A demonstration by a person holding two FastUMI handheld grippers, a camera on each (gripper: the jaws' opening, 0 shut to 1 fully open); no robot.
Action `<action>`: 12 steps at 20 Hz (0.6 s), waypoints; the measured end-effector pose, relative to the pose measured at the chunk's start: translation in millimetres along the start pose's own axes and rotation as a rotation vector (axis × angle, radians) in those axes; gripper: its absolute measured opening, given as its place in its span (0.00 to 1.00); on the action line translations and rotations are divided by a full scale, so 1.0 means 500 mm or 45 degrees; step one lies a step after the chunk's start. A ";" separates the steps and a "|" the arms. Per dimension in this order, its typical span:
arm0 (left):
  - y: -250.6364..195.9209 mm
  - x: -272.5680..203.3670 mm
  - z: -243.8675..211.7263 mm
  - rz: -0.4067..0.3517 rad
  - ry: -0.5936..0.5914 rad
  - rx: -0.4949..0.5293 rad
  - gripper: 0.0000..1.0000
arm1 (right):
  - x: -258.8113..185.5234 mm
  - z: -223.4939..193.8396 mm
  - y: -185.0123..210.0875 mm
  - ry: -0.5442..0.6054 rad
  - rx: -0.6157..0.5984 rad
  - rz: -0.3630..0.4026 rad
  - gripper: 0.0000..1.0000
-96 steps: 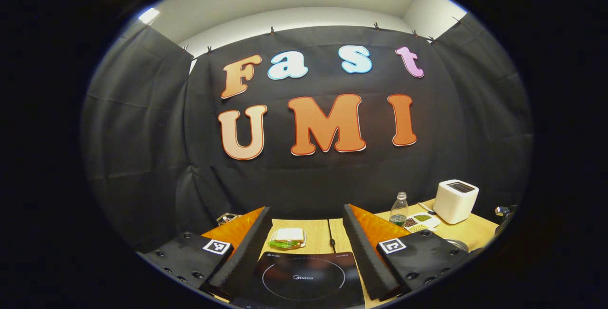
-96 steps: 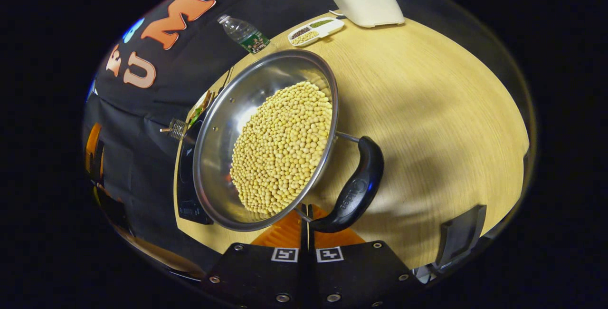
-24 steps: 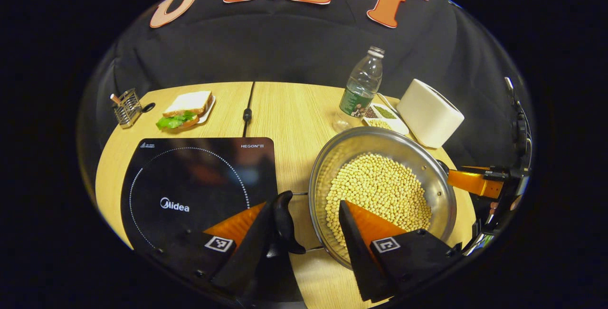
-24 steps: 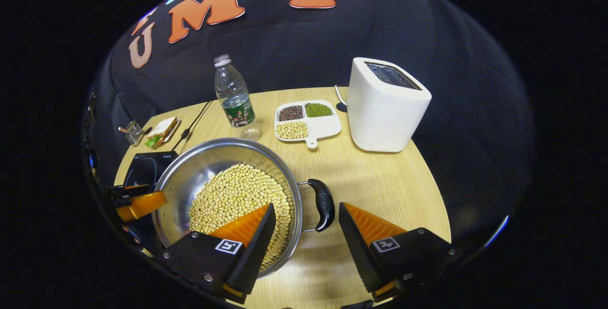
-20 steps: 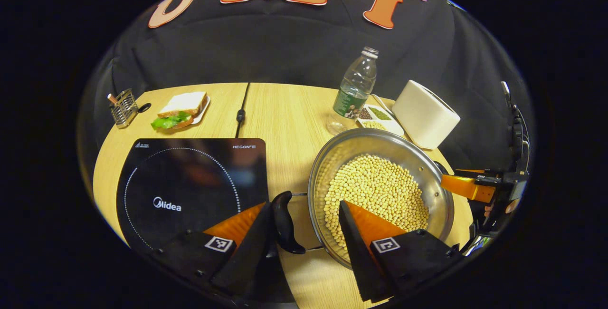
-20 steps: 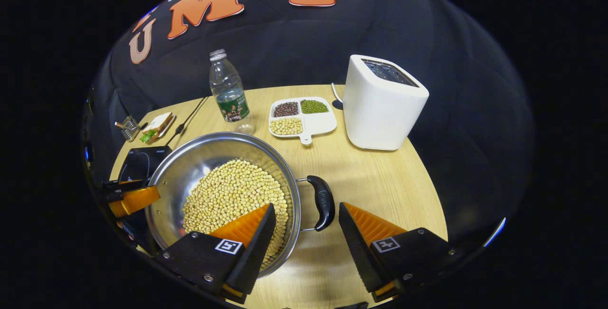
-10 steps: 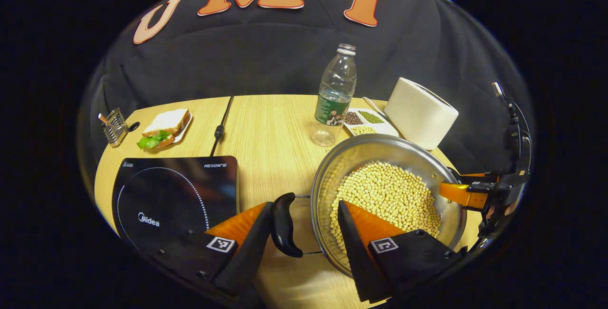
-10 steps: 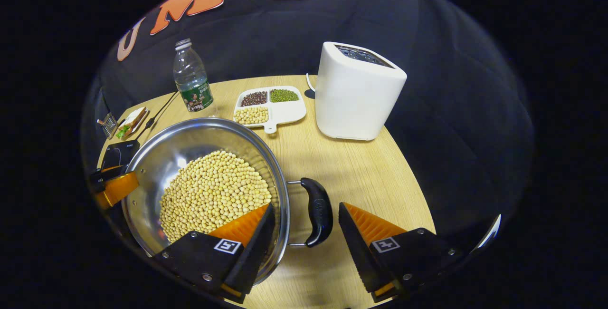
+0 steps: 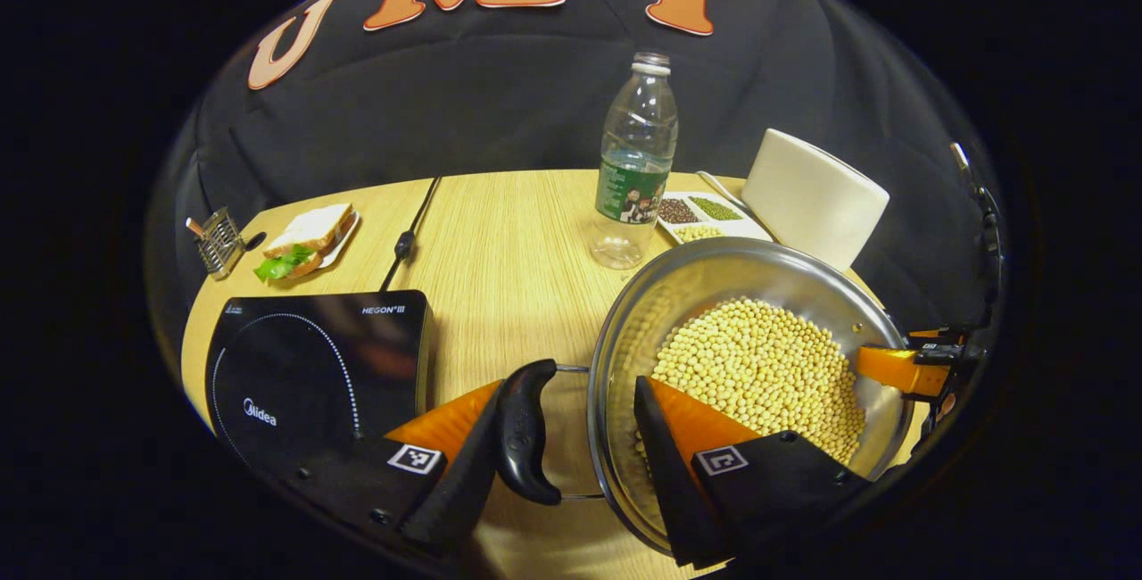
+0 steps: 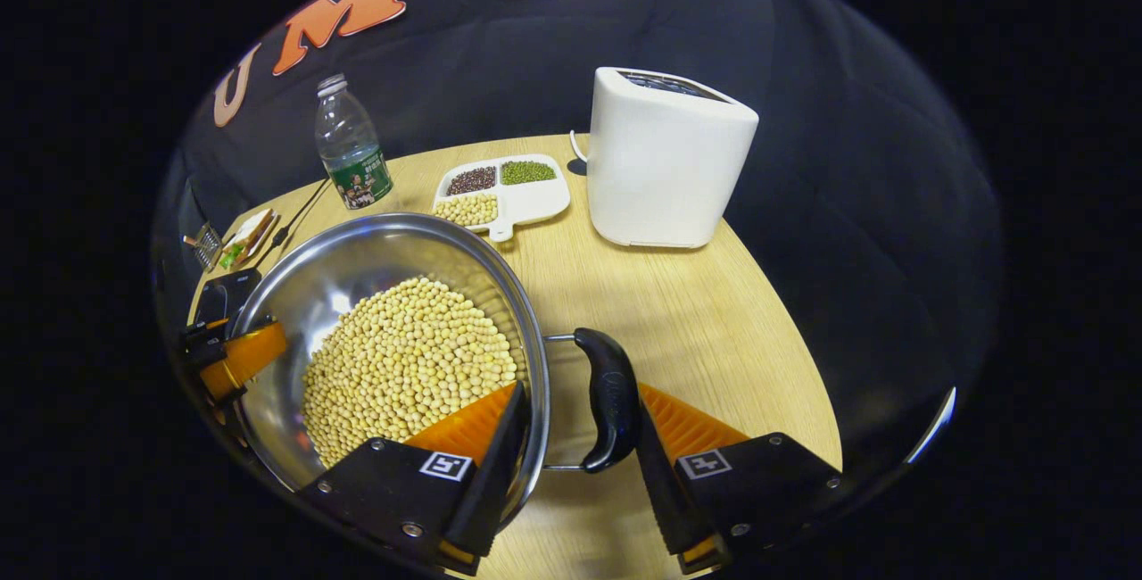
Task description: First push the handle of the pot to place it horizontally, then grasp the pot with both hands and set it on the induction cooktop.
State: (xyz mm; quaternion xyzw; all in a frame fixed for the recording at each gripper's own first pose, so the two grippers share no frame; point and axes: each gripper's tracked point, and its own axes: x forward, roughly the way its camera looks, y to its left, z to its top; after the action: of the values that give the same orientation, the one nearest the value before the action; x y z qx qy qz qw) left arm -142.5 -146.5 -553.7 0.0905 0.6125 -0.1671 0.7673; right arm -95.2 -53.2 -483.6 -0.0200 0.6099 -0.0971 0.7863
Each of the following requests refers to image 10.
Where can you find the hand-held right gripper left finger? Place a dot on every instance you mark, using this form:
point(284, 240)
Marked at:
point(500, 473)

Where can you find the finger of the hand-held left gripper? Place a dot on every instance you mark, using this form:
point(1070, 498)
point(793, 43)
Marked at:
point(245, 352)

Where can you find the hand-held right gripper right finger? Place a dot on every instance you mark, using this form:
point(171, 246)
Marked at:
point(660, 491)

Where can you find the black induction cooktop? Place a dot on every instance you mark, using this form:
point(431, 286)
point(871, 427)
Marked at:
point(223, 294)

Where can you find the stainless steel pot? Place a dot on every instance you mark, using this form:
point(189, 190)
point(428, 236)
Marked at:
point(357, 259)

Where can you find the small glass cup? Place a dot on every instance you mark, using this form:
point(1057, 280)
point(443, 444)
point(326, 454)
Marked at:
point(205, 247)

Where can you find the sandwich on plate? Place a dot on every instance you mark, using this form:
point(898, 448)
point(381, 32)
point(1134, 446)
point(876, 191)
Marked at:
point(248, 236)

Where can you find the pile of soybeans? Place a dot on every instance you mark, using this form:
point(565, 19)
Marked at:
point(401, 357)

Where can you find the clear plastic water bottle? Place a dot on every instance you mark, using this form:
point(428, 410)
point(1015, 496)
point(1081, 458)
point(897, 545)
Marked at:
point(352, 152)

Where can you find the white divided bean tray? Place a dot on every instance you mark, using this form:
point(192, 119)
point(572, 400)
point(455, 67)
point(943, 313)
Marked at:
point(526, 196)

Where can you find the white toaster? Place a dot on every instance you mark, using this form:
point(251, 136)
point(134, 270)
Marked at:
point(660, 169)

